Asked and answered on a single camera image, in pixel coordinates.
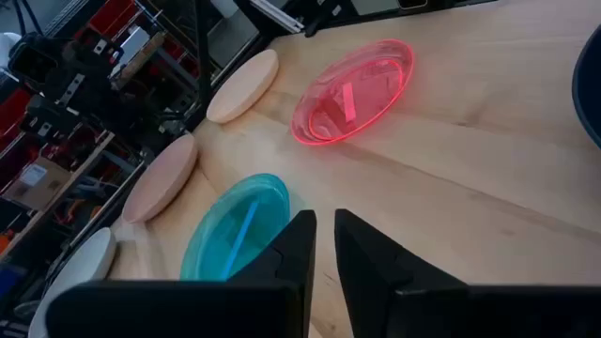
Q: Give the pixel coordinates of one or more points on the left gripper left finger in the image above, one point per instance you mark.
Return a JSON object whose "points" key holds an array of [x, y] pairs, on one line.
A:
{"points": [[282, 291]]}

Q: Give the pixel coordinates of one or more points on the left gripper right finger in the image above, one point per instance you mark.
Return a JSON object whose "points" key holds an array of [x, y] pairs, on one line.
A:
{"points": [[375, 291]]}

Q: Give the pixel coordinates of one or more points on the teal transparent plastic plate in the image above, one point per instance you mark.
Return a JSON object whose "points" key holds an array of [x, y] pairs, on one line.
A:
{"points": [[225, 235]]}

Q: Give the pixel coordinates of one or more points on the small pink plastic plate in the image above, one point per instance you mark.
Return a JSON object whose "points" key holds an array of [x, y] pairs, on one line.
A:
{"points": [[162, 178]]}

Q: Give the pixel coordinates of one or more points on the red transparent plastic plate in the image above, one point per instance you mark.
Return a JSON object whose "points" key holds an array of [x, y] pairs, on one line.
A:
{"points": [[357, 94]]}

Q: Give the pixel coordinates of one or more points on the large grey plastic plate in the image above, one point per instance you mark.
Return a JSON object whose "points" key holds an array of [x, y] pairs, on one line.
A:
{"points": [[80, 263]]}

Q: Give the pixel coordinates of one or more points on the large peach plastic plate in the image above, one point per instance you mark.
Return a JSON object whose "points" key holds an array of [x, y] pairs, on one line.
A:
{"points": [[244, 84]]}

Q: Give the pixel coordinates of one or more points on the dark blue plastic plate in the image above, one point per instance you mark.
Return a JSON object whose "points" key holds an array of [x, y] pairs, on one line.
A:
{"points": [[592, 89]]}

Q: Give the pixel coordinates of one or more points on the cardboard box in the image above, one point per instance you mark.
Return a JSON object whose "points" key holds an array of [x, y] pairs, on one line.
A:
{"points": [[40, 185]]}

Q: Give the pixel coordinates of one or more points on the silver aluminium extrusion bar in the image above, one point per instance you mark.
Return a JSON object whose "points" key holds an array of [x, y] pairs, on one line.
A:
{"points": [[277, 16]]}

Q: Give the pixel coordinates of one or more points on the red storage bin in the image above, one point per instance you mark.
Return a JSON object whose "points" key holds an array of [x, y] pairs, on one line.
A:
{"points": [[14, 110], [112, 16]]}

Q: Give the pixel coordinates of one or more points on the black aluminium table frame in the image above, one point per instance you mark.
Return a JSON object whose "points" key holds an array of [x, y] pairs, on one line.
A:
{"points": [[371, 19]]}

